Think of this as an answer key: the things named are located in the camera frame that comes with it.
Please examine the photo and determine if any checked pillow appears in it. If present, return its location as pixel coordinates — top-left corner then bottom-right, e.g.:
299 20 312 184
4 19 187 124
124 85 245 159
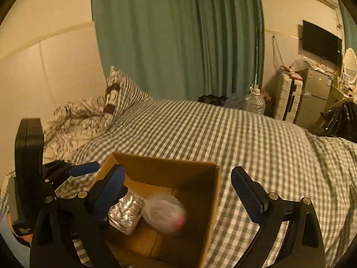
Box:
106 66 151 117

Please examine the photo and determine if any white suitcase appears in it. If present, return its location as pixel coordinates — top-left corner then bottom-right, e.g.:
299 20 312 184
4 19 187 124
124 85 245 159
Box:
274 73 303 123

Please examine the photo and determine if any grey mini fridge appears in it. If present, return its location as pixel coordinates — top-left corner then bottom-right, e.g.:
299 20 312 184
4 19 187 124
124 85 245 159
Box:
295 68 332 131

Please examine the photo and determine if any green curtain at right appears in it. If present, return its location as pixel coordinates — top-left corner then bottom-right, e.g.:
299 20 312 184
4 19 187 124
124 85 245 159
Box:
338 0 357 53

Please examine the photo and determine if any clear round plastic container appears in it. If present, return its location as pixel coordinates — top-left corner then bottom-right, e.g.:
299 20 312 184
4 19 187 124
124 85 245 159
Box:
143 192 186 234

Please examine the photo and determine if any large clear water bottle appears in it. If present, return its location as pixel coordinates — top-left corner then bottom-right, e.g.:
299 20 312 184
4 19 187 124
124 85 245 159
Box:
243 84 266 115

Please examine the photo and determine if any brown white plush toy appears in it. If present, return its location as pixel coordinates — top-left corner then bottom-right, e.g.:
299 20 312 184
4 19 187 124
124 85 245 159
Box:
104 83 120 114

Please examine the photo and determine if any silver foil packet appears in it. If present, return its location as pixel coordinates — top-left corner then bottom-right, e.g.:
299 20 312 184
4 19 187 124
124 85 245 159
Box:
108 189 145 235

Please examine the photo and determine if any black bag on chair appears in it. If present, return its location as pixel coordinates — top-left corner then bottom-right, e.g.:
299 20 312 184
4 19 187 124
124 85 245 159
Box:
313 101 356 143

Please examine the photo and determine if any black wall television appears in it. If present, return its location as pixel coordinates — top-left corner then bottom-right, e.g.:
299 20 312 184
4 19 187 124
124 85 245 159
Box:
302 20 342 67

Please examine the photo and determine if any floral white blanket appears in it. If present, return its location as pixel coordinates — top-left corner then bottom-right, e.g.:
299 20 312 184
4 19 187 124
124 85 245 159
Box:
43 96 116 163

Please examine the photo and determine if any white oval mirror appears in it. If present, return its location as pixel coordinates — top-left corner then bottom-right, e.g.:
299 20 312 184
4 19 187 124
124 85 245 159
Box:
342 47 357 85

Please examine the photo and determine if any cardboard box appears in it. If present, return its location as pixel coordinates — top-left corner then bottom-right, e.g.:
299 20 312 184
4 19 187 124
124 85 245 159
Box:
94 153 221 267

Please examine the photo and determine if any green curtain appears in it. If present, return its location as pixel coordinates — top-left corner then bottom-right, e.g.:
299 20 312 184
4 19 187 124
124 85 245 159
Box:
338 0 357 53
91 0 264 101

